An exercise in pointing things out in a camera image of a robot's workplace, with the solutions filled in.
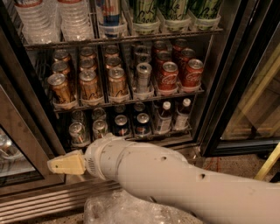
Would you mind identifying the top wire shelf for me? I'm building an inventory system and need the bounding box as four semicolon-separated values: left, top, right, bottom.
24;28;223;51

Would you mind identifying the white cap bottle left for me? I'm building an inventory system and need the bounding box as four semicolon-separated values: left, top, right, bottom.
155;101;172;134

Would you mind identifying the blue cola can left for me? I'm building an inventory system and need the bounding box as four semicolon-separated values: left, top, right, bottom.
115;115;130;137

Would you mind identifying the fridge bottom vent grille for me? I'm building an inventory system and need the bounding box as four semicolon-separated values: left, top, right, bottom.
0;178;120;224

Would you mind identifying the white cap bottle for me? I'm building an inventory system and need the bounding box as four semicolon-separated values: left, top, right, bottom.
173;98;191;130
155;101;172;134

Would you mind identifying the silver slim can front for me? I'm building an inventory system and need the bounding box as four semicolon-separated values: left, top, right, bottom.
136;62;152;93

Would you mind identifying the right water bottle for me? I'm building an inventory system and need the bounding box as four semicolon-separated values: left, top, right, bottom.
57;0;94;41

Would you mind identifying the yellow black stand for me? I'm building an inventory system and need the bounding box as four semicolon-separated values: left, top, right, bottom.
255;150;280;180

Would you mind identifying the green can middle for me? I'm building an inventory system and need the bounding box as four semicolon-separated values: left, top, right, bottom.
158;0;188;21

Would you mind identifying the orange can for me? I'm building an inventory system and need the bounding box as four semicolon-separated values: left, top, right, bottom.
79;59;97;72
80;47;96;60
105;57;122;69
108;67;128;97
53;49;72;62
47;73;74;104
105;45;119;58
79;70;102;101
52;60;71;79

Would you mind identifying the blue cola can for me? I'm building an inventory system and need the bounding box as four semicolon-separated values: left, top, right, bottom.
115;115;130;137
136;113;151;135

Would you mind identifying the wire shelf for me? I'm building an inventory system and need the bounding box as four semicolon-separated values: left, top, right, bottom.
24;28;223;51
52;87;204;113

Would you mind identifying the red cola can front right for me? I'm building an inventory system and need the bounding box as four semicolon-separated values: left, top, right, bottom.
182;59;204;88

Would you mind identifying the green white can back left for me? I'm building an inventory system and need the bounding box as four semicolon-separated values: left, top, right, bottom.
71;110;87;125

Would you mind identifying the orange cable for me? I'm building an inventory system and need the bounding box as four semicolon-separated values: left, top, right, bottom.
204;157;221;173

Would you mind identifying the silver slim can behind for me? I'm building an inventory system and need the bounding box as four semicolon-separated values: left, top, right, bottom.
135;52;151;66

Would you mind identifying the white cap bottle right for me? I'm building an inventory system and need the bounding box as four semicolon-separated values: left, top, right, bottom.
173;98;191;130

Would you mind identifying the red cola can front left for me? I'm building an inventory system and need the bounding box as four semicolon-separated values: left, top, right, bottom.
157;61;179;90

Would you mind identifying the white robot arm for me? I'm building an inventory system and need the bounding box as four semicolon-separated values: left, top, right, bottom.
47;134;280;224

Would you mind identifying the silver slim can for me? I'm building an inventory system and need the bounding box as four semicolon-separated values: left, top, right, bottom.
136;62;152;93
135;52;151;66

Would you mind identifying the red cola can back left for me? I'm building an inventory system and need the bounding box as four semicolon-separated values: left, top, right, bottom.
151;40;167;57

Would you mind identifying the clear plastic bag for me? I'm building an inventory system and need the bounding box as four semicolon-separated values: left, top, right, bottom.
83;191;204;224

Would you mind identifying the green white can front left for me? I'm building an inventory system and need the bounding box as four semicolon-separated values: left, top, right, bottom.
68;122;87;144

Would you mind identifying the green white can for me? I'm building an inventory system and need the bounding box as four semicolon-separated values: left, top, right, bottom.
71;110;87;125
92;108;107;121
68;122;87;144
92;120;109;139

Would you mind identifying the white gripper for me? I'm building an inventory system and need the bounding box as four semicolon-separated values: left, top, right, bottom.
47;149;95;175

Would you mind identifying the fridge left glass door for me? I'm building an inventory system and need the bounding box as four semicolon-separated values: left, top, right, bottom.
0;70;65;197

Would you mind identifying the red cola can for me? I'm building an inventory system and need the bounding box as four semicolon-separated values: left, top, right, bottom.
157;61;179;90
171;38;188;60
178;48;195;79
151;40;167;57
182;59;204;88
155;51;172;75

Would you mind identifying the middle wire shelf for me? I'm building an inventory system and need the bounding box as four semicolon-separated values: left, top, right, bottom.
52;87;204;113

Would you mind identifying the blue silver energy can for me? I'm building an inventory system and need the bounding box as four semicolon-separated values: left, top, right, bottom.
95;0;122;26

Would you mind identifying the blue cola can right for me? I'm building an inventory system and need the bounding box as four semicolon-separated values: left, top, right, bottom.
136;113;151;135

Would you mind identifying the water bottle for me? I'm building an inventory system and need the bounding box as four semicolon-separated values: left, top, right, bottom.
14;0;60;45
57;0;94;41

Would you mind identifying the red cola can back right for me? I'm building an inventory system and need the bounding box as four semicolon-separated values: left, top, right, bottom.
171;38;188;60

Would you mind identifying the left water bottle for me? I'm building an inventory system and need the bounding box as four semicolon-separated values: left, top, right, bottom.
14;0;60;45

